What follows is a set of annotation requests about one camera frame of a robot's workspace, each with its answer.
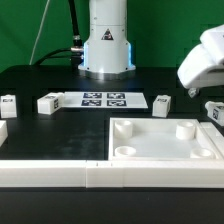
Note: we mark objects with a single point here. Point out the white right fence piece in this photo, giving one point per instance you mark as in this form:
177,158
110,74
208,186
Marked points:
215,136

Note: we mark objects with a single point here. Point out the white square tabletop tray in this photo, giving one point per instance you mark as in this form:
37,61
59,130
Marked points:
159,139

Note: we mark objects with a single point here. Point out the white fence piece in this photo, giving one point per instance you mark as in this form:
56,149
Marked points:
215,136
3,131

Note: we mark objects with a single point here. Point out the white marker sheet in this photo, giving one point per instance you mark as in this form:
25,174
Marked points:
133,100

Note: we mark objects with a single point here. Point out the white left fence piece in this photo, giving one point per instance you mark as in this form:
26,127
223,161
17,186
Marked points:
3,131

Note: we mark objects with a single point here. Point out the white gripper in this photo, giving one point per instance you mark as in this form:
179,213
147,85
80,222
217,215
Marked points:
204,65

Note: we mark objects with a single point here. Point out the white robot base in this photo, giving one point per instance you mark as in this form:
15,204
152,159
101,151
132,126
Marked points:
107,52

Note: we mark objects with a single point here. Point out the white front fence bar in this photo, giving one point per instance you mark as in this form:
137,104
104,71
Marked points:
118,174

